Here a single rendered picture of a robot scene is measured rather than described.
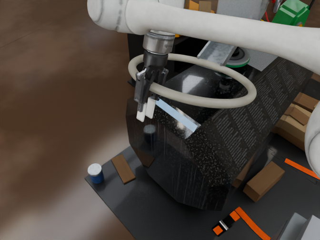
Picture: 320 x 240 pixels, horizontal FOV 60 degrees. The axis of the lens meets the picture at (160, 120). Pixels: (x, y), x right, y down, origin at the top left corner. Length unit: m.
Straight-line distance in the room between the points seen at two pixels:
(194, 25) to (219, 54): 0.78
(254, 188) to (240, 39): 1.59
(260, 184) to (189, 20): 1.67
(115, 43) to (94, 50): 0.28
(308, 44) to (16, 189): 2.18
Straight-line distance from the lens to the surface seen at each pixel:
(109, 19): 0.67
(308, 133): 0.42
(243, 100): 0.94
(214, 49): 1.42
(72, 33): 3.85
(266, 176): 2.19
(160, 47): 0.82
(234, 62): 1.70
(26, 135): 2.69
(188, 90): 1.54
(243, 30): 0.62
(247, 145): 1.60
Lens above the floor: 1.91
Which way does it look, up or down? 49 degrees down
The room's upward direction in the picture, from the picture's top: straight up
